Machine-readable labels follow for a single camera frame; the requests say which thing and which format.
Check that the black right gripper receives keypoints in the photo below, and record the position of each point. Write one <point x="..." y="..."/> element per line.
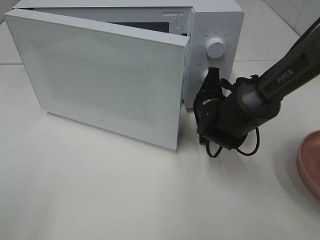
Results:
<point x="207" y="102"/>

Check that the white microwave door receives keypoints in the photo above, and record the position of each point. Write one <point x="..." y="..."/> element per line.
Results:
<point x="123" y="79"/>

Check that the pink round plate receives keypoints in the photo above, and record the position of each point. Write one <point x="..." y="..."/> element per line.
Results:
<point x="308" y="162"/>

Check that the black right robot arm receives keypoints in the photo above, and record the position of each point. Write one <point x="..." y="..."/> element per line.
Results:
<point x="224" y="111"/>

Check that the lower white control knob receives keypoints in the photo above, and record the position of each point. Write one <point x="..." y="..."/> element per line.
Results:
<point x="204" y="76"/>

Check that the white control knob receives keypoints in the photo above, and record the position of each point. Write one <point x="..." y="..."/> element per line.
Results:
<point x="204" y="76"/>
<point x="215" y="47"/>

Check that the upper white control knob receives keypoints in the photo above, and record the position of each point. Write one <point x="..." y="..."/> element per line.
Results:
<point x="215" y="47"/>

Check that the white microwave oven body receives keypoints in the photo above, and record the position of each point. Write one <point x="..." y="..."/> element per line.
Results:
<point x="176" y="22"/>

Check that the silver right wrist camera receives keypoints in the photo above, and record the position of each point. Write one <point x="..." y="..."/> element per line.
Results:
<point x="220" y="141"/>

